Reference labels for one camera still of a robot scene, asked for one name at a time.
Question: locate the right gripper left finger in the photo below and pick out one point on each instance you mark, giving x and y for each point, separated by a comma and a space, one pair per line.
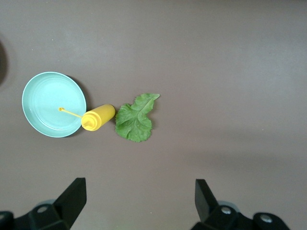
64, 208

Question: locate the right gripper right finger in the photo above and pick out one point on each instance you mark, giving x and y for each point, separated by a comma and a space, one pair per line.
208, 206

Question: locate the yellow mustard squeeze bottle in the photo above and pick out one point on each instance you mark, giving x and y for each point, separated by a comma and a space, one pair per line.
100, 117

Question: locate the green lettuce leaf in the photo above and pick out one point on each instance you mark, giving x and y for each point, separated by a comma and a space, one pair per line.
132, 122

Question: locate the mint green plate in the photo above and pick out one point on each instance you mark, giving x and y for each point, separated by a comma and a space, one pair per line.
48, 100

